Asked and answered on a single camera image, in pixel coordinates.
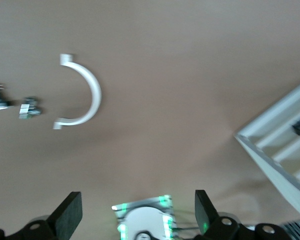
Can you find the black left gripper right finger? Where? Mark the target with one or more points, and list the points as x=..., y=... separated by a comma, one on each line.
x=206, y=215

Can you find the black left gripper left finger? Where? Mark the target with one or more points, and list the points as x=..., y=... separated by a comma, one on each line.
x=70, y=215

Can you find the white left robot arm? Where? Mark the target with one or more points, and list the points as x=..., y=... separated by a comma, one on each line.
x=145, y=221

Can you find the white drawer cabinet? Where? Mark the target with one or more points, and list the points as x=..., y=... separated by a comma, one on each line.
x=277, y=180

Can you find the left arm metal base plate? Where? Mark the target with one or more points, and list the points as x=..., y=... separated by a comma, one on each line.
x=137, y=203

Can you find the small silver black switch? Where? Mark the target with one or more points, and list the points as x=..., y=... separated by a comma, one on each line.
x=30, y=107

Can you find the white curved bracket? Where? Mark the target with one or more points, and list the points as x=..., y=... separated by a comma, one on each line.
x=96, y=95

